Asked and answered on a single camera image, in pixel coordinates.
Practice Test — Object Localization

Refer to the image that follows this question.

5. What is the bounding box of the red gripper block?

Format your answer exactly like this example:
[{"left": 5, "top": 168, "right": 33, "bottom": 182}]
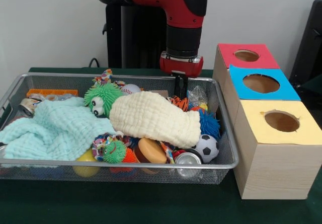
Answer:
[{"left": 159, "top": 50, "right": 204, "bottom": 98}]

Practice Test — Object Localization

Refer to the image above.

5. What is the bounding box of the crushed clear plastic bottle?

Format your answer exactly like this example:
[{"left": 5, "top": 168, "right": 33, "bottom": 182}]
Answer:
[{"left": 187, "top": 85, "right": 208, "bottom": 107}]

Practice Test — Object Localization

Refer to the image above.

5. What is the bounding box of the cream waffle cloth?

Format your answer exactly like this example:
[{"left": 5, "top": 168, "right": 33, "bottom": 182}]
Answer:
[{"left": 109, "top": 91, "right": 202, "bottom": 150}]

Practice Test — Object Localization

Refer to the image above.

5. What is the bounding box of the shallow metal mesh bin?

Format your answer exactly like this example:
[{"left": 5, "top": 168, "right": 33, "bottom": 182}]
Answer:
[{"left": 0, "top": 72, "right": 239, "bottom": 185}]

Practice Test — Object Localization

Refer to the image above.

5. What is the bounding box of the wooden box with three holes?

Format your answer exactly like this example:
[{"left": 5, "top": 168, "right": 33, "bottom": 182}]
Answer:
[{"left": 212, "top": 42, "right": 322, "bottom": 200}]

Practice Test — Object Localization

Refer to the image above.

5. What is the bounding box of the blue spiky ball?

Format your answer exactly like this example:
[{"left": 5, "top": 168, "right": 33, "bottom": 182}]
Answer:
[{"left": 198, "top": 109, "right": 221, "bottom": 140}]

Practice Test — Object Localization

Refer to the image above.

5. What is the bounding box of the white baseball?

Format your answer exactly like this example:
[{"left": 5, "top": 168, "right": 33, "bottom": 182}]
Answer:
[{"left": 120, "top": 84, "right": 141, "bottom": 95}]

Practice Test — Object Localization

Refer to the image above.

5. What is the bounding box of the black white soccer ball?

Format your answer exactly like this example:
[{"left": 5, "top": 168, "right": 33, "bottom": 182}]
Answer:
[{"left": 195, "top": 134, "right": 220, "bottom": 164}]

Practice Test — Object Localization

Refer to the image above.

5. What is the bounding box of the silver drink can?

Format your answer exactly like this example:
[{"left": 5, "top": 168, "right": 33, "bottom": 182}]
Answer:
[{"left": 174, "top": 151, "right": 203, "bottom": 166}]

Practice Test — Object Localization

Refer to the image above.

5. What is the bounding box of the large green spiky eyed toy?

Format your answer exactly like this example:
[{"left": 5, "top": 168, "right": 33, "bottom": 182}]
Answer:
[{"left": 84, "top": 82, "right": 124, "bottom": 116}]

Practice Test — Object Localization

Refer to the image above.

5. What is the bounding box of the small green spiky toy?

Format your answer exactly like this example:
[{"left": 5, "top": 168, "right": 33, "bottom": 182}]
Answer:
[{"left": 102, "top": 140, "right": 126, "bottom": 164}]

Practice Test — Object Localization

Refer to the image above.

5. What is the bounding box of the dark green tablecloth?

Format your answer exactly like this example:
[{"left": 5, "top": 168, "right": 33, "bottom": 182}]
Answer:
[{"left": 0, "top": 67, "right": 322, "bottom": 224}]

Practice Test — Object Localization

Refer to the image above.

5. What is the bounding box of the mint green waffle cloth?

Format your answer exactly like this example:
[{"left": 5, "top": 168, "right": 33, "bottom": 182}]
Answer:
[{"left": 0, "top": 97, "right": 119, "bottom": 161}]

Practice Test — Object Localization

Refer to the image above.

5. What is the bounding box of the orange plastic block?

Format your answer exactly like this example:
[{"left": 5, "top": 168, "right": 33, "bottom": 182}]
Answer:
[{"left": 26, "top": 89, "right": 78, "bottom": 99}]

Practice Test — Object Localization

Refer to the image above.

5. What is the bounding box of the black stand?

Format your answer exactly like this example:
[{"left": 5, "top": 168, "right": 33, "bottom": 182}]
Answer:
[{"left": 289, "top": 0, "right": 322, "bottom": 84}]

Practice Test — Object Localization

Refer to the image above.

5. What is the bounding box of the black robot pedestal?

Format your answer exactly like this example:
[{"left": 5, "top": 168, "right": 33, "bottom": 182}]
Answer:
[{"left": 97, "top": 0, "right": 189, "bottom": 70}]

